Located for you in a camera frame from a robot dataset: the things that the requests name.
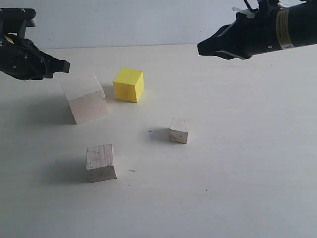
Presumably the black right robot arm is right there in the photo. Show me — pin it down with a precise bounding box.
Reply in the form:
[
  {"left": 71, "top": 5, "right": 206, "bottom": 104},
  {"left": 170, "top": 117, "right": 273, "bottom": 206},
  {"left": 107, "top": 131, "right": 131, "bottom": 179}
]
[{"left": 197, "top": 0, "right": 317, "bottom": 60}]

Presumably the medium wooden cube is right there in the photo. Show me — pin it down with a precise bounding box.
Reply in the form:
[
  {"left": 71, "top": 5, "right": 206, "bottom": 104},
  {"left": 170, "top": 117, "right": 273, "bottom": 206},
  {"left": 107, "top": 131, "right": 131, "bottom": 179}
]
[{"left": 86, "top": 144, "right": 117, "bottom": 183}]

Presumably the small wooden cube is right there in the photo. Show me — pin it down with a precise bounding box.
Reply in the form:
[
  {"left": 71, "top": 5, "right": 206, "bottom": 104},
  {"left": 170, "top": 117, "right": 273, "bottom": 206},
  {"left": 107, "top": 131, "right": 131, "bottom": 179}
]
[{"left": 169, "top": 117, "right": 189, "bottom": 144}]

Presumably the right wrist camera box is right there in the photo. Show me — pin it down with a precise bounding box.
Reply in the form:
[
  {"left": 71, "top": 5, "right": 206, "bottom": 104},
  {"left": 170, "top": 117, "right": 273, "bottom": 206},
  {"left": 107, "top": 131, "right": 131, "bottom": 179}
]
[{"left": 232, "top": 0, "right": 290, "bottom": 18}]

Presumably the large pale wooden cube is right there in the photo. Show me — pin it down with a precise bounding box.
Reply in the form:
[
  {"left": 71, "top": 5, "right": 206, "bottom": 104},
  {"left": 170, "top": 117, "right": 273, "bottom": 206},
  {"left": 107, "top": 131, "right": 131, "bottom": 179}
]
[{"left": 61, "top": 72, "right": 109, "bottom": 124}]

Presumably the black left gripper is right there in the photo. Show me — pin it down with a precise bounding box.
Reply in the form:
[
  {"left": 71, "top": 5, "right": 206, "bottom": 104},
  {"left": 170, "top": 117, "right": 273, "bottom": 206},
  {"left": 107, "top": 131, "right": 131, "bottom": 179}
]
[{"left": 0, "top": 34, "right": 70, "bottom": 81}]

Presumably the yellow cube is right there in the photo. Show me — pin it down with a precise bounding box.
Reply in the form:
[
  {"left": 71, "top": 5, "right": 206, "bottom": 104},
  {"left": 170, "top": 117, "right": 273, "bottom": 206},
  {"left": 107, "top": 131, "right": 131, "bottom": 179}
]
[{"left": 113, "top": 68, "right": 144, "bottom": 103}]

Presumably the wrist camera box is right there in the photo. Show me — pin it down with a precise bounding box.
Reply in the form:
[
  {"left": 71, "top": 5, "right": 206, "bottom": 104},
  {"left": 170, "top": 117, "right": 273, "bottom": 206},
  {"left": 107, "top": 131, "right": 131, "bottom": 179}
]
[
  {"left": 0, "top": 8, "right": 37, "bottom": 38},
  {"left": 232, "top": 0, "right": 290, "bottom": 18}
]

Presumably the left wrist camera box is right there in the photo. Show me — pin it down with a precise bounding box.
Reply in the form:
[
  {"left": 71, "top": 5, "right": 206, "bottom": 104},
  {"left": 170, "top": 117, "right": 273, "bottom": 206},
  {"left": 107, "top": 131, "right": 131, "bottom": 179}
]
[{"left": 0, "top": 8, "right": 37, "bottom": 38}]

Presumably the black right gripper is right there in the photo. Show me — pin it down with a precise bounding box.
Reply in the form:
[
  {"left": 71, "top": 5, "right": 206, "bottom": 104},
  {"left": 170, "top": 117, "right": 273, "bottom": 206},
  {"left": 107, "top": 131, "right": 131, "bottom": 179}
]
[{"left": 197, "top": 9, "right": 282, "bottom": 60}]

